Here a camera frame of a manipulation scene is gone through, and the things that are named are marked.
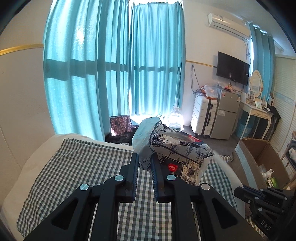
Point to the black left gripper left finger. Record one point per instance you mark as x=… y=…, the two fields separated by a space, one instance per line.
x=91 y=213

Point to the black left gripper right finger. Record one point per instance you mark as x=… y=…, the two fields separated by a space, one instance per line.
x=198 y=212

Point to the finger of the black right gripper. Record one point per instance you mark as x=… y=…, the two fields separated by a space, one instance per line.
x=238 y=193
x=249 y=192

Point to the floral tissue paper pack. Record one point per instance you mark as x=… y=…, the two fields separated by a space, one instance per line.
x=185 y=156

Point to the brown cardboard box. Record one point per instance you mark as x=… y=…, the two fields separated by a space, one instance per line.
x=249 y=154

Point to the blue laundry basket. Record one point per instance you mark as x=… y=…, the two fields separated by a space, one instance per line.
x=242 y=131

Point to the silver mini fridge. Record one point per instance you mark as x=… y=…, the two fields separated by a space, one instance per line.
x=225 y=117

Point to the large clear water jug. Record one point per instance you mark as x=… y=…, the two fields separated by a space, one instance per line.
x=175 y=119

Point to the white suitcase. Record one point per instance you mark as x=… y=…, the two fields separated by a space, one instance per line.
x=203 y=115

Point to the black clothes pile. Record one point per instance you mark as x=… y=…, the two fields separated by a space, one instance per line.
x=125 y=139

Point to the white oval mirror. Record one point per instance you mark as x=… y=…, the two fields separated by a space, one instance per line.
x=255 y=85

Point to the polka dot storage bag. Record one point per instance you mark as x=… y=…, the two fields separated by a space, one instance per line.
x=120 y=125

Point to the plastic bag on suitcase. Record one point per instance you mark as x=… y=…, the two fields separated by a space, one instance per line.
x=209 y=92

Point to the teal side curtain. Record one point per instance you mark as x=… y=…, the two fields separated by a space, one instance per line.
x=264 y=57

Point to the white air conditioner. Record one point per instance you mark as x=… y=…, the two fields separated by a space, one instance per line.
x=229 y=26

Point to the teal window curtain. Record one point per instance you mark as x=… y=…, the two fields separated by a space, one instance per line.
x=112 y=58

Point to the black wall television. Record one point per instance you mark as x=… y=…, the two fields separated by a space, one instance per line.
x=232 y=68

